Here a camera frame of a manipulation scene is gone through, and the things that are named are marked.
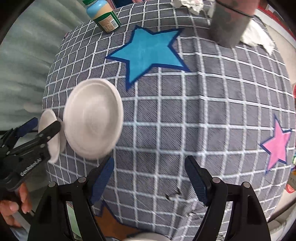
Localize small white paper bowl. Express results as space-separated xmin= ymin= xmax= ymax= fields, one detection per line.
xmin=38 ymin=108 xmax=67 ymax=164

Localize large white paper plate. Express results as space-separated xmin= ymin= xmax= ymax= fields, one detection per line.
xmin=63 ymin=78 xmax=124 ymax=160

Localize person's left hand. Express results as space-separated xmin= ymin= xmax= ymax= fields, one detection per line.
xmin=1 ymin=183 xmax=32 ymax=227

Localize grey checked star tablecloth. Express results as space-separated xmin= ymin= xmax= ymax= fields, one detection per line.
xmin=43 ymin=1 xmax=295 ymax=240

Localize teal curtain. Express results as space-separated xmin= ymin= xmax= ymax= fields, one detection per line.
xmin=1 ymin=1 xmax=89 ymax=132

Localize green lidded jar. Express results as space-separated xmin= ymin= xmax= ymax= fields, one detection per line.
xmin=82 ymin=0 xmax=121 ymax=33

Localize white crumpled cloth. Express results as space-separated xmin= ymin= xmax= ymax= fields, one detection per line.
xmin=171 ymin=1 xmax=275 ymax=55

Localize grey cylindrical cup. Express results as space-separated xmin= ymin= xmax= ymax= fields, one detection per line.
xmin=209 ymin=1 xmax=253 ymax=48

